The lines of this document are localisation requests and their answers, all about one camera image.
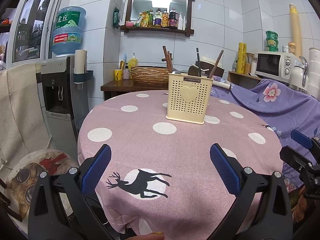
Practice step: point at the wooden wall shelf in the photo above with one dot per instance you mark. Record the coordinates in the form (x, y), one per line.
(159, 15)

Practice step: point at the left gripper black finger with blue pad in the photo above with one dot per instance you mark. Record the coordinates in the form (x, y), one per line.
(59, 208)
(261, 209)

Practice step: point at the brown wooden chopstick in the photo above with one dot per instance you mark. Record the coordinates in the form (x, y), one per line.
(216, 64)
(170, 61)

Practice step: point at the person's right hand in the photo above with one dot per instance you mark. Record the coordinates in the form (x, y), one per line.
(303, 204)

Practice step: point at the water dispenser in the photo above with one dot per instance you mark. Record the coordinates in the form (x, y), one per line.
(65, 101)

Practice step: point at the green stacked tubs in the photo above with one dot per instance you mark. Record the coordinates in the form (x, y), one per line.
(271, 41)

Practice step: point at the pink polka dot tablecloth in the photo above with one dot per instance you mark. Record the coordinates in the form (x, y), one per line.
(160, 177)

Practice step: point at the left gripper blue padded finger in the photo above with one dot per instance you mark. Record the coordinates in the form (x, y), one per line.
(310, 144)

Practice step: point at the steel spoon wooden handle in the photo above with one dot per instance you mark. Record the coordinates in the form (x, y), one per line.
(193, 70)

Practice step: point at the yellow mug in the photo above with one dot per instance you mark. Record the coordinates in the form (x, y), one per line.
(118, 74)

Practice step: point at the cream heart utensil holder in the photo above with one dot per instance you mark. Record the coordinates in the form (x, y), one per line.
(188, 98)

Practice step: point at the white microwave oven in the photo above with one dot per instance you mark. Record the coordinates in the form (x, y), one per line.
(276, 65)

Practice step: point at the dark wooden side table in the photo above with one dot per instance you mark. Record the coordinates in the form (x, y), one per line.
(116, 88)

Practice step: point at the cat print cushion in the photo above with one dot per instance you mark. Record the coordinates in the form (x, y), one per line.
(23, 178)

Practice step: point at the yellow soap bottle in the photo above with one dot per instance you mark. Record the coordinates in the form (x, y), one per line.
(132, 62)

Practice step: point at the blue water bottle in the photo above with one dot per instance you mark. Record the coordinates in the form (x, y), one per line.
(67, 34)

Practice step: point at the black chopstick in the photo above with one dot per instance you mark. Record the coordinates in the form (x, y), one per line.
(198, 61)

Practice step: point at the purple floral cloth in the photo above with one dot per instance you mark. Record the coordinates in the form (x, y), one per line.
(282, 108)

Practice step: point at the woven basin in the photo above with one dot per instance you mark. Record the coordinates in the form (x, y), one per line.
(150, 75)

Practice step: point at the paper cup holder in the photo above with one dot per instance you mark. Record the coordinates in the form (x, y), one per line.
(81, 75)

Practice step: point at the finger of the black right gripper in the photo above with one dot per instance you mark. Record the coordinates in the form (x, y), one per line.
(308, 173)

